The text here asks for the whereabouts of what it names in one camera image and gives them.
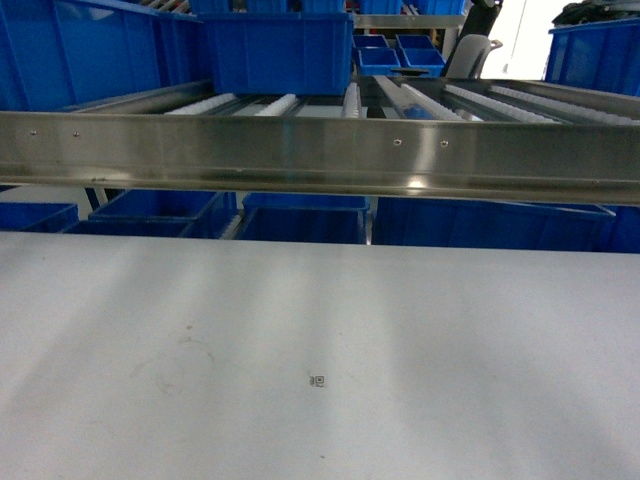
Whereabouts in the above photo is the small blue tray left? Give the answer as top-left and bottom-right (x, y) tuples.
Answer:
(356, 48), (401, 76)

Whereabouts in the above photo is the blue bin below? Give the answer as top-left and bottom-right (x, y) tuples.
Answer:
(236, 192), (370, 244)
(372, 197), (616, 251)
(67, 190), (237, 239)

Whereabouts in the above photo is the blue bin on rollers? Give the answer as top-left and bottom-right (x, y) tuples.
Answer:
(201, 13), (354, 96)

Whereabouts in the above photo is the large blue bin left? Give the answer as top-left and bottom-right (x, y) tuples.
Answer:
(1, 1), (211, 111)

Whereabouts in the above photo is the blue bin below right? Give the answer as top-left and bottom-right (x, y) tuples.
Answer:
(372, 197), (616, 251)

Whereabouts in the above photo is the small marker sticker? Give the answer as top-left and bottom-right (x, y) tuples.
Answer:
(309, 375), (327, 388)

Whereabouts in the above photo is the steel shelf front rail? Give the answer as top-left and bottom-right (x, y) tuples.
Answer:
(1, 112), (639, 205)

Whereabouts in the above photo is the small blue tray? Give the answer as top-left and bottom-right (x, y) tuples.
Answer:
(399, 48), (445, 77)
(356, 48), (401, 76)

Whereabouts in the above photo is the blue bin below centre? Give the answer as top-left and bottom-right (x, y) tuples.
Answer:
(236, 192), (370, 244)

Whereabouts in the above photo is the small blue tray right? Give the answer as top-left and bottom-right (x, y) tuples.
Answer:
(399, 48), (445, 77)

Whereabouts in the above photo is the blue bin far right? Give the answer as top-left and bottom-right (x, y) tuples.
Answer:
(544, 18), (639, 96)

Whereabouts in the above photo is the white roller track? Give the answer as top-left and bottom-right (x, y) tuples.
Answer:
(341, 82), (361, 119)

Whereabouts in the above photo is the grey office chair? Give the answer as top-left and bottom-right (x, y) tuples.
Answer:
(442, 34), (504, 80)

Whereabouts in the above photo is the blue bin below left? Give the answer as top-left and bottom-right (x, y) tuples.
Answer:
(67, 190), (237, 239)

